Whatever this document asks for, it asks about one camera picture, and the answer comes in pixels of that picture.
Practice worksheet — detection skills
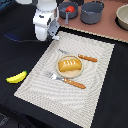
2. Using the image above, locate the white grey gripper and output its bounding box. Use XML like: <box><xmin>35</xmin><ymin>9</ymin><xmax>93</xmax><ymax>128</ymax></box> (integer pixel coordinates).
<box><xmin>33</xmin><ymin>9</ymin><xmax>60</xmax><ymax>41</ymax></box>

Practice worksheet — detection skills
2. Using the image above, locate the red tomato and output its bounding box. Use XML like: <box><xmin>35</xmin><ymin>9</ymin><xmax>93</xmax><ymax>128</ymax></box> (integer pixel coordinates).
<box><xmin>66</xmin><ymin>6</ymin><xmax>75</xmax><ymax>12</ymax></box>

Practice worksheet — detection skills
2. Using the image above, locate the golden bread loaf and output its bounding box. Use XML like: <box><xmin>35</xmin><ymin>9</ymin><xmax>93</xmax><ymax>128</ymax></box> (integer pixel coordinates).
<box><xmin>58</xmin><ymin>59</ymin><xmax>82</xmax><ymax>72</ymax></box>

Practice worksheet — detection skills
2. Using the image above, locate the yellow banana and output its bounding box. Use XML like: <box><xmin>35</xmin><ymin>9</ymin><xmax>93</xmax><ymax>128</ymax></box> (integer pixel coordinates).
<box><xmin>6</xmin><ymin>71</ymin><xmax>27</xmax><ymax>83</ymax></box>

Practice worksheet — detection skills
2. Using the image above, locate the white toy fish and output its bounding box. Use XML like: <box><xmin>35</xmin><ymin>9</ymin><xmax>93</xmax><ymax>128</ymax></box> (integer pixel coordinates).
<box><xmin>52</xmin><ymin>36</ymin><xmax>60</xmax><ymax>40</ymax></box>

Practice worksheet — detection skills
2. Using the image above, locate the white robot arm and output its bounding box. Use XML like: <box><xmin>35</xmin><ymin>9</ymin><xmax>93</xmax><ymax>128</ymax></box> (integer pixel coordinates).
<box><xmin>16</xmin><ymin>0</ymin><xmax>60</xmax><ymax>41</ymax></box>

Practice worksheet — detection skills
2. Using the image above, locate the small grey saucepan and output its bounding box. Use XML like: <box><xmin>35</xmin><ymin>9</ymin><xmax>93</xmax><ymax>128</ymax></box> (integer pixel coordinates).
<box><xmin>58</xmin><ymin>1</ymin><xmax>78</xmax><ymax>23</ymax></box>

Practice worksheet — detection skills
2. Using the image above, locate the large grey pot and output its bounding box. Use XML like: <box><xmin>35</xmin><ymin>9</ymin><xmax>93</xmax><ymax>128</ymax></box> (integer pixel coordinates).
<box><xmin>80</xmin><ymin>0</ymin><xmax>104</xmax><ymax>24</ymax></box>

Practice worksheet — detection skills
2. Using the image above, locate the round beige plate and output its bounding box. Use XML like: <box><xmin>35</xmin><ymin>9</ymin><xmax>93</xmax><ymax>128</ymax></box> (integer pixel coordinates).
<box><xmin>56</xmin><ymin>55</ymin><xmax>83</xmax><ymax>78</ymax></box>

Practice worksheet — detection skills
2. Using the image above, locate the pink wooden board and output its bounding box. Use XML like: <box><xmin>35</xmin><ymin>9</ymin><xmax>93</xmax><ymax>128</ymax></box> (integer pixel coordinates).
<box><xmin>58</xmin><ymin>0</ymin><xmax>128</xmax><ymax>43</ymax></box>

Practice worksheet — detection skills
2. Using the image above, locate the beige bowl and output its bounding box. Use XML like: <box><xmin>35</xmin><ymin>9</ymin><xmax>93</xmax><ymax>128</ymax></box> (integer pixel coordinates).
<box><xmin>116</xmin><ymin>4</ymin><xmax>128</xmax><ymax>31</ymax></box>

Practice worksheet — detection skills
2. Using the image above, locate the beige woven placemat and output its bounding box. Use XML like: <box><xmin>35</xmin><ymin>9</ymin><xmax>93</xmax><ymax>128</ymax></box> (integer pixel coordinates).
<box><xmin>14</xmin><ymin>31</ymin><xmax>114</xmax><ymax>128</ymax></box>

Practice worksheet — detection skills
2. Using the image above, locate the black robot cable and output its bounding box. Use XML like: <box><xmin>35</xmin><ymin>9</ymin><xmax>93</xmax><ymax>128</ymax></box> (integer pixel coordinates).
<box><xmin>0</xmin><ymin>29</ymin><xmax>38</xmax><ymax>44</ymax></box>

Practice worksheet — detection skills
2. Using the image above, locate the knife with wooden handle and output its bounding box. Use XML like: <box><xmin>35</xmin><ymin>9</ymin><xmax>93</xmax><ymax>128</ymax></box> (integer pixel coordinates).
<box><xmin>58</xmin><ymin>49</ymin><xmax>98</xmax><ymax>62</ymax></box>

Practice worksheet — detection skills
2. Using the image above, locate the fork with wooden handle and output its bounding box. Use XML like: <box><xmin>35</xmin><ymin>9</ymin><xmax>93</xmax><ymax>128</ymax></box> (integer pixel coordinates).
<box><xmin>47</xmin><ymin>72</ymin><xmax>86</xmax><ymax>89</ymax></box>

